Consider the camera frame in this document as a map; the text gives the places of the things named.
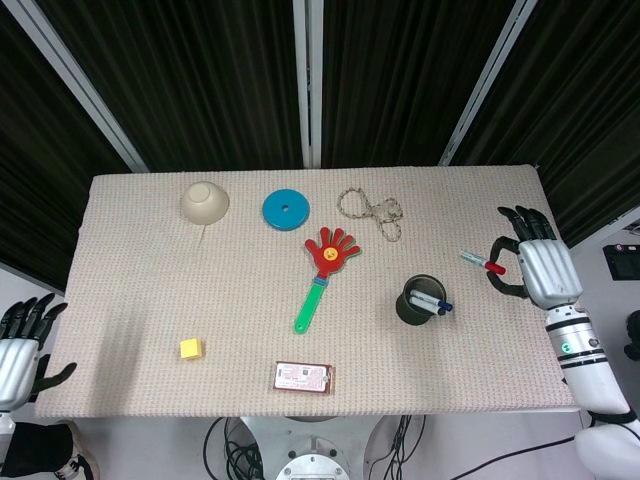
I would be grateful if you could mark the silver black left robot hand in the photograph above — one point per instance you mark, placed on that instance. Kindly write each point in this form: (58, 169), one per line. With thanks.
(17, 360)

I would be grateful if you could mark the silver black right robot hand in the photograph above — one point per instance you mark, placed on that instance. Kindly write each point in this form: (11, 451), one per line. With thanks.
(547, 272)

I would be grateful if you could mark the red-capped marker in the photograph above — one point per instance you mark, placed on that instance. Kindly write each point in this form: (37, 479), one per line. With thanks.
(497, 269)

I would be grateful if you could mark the grey robot base column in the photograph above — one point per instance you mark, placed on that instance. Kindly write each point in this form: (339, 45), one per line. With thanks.
(312, 450)

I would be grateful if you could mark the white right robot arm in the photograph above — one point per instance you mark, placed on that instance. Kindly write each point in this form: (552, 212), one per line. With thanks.
(575, 340)

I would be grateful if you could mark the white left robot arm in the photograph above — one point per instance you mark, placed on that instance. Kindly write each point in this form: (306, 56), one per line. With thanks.
(5, 422)

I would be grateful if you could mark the blue white marker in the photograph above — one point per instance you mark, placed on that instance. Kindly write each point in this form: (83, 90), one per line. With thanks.
(446, 306)

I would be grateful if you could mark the white marker with black cap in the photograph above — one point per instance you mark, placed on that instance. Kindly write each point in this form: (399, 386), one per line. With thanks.
(440, 312)

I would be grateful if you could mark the dark cup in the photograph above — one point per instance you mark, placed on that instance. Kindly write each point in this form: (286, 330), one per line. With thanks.
(410, 312)

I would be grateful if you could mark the black box device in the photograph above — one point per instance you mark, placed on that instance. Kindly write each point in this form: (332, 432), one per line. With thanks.
(622, 262)

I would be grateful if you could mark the black round object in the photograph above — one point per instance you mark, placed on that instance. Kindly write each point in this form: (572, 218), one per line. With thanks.
(634, 335)

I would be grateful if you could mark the black and white sneaker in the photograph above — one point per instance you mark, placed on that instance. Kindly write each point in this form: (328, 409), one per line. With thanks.
(75, 467)

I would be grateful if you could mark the beige woven tablecloth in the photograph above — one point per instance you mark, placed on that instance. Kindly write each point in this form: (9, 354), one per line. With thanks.
(150, 280)

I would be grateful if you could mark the yellow foam cube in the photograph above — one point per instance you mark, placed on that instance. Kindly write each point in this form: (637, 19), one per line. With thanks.
(191, 349)

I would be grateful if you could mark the red green hand clapper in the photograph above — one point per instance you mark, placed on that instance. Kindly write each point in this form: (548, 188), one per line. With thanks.
(340, 247)

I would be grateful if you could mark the beige upturned bowl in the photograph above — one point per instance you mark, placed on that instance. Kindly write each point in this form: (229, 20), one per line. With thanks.
(202, 202)

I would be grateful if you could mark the blue plastic disc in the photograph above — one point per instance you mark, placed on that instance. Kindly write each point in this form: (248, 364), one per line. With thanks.
(275, 212)

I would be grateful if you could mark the black pleated curtain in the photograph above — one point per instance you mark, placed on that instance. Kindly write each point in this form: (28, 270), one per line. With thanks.
(200, 75)

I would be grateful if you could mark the grey metal frame post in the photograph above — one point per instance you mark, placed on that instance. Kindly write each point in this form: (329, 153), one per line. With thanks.
(85, 90)
(487, 85)
(310, 85)

